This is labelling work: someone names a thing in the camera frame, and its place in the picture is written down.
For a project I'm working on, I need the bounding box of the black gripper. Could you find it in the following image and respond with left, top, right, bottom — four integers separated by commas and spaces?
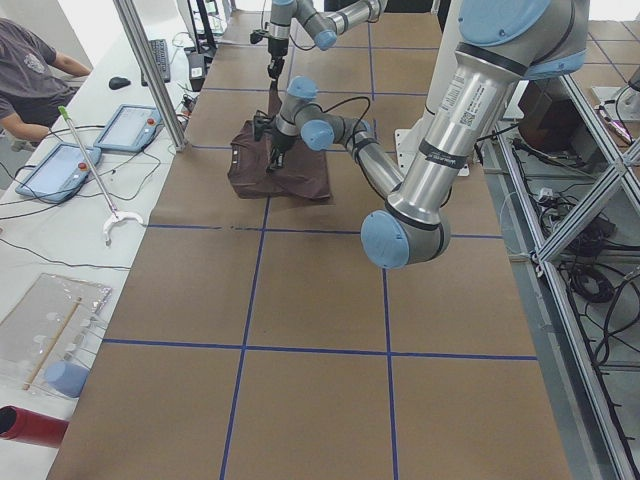
267, 37, 288, 80
267, 130, 295, 171

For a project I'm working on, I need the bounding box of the dark brown t-shirt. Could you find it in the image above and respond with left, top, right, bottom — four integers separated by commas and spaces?
227, 80, 331, 201

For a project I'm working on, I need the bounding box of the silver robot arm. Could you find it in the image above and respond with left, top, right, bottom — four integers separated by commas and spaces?
267, 0, 387, 81
270, 1, 590, 269

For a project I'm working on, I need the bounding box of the black keyboard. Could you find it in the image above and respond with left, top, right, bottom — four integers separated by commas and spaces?
148, 39, 171, 83

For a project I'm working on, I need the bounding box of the far blue teach pendant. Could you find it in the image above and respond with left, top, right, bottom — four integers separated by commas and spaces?
94, 104, 161, 153

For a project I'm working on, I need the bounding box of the blue teach pendant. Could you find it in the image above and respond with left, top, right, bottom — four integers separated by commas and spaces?
94, 104, 161, 153
15, 142, 90, 204

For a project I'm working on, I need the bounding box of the black computer mouse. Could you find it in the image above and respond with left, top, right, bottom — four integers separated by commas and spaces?
108, 76, 131, 90

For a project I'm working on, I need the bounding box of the reacher grabber stick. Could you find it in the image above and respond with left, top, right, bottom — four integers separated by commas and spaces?
58, 106, 144, 247

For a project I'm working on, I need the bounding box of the near blue teach pendant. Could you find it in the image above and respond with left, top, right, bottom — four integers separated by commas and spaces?
15, 142, 90, 204

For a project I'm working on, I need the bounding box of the person in grey shirt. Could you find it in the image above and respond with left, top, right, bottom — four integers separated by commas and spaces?
1, 18, 91, 143

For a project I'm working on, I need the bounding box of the silver foil bag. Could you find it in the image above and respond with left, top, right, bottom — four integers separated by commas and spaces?
1, 274, 112, 395

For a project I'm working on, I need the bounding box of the light blue cap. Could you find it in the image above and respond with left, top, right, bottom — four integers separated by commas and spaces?
44, 361, 89, 398

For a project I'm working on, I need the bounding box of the red cylinder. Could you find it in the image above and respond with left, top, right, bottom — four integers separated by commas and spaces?
1, 406, 69, 448

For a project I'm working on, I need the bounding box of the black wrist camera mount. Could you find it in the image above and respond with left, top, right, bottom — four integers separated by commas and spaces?
252, 110, 275, 142

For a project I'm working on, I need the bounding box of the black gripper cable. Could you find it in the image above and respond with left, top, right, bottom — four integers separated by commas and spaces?
259, 0, 321, 51
314, 95, 376, 151

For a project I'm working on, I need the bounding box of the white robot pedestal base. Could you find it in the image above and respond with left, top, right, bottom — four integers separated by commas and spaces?
394, 129, 470, 177

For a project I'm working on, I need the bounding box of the aluminium frame post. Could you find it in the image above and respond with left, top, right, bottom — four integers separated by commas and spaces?
113, 0, 187, 152

